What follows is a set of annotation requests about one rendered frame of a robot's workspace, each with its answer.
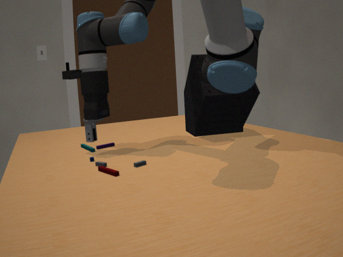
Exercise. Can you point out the grey rod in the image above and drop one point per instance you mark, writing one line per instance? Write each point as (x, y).
(101, 164)
(140, 163)

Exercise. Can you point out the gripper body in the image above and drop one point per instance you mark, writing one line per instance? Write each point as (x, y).
(94, 84)

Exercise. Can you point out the dark red rod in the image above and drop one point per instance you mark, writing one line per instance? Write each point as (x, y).
(108, 171)

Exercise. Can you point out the purple rod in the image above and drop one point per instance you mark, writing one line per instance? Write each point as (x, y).
(105, 146)

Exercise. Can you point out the teal rod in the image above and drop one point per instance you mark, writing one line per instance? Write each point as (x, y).
(88, 148)

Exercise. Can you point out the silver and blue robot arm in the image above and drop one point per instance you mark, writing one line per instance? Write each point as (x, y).
(231, 62)

